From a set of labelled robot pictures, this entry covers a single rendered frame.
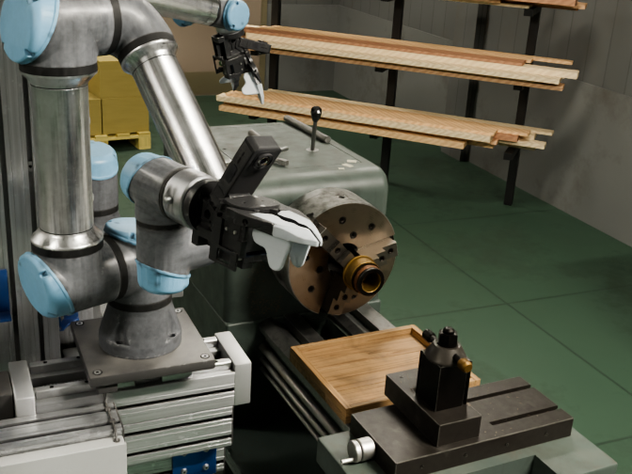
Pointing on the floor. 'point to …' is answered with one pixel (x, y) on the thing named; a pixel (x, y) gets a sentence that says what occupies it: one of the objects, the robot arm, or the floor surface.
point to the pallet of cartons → (117, 106)
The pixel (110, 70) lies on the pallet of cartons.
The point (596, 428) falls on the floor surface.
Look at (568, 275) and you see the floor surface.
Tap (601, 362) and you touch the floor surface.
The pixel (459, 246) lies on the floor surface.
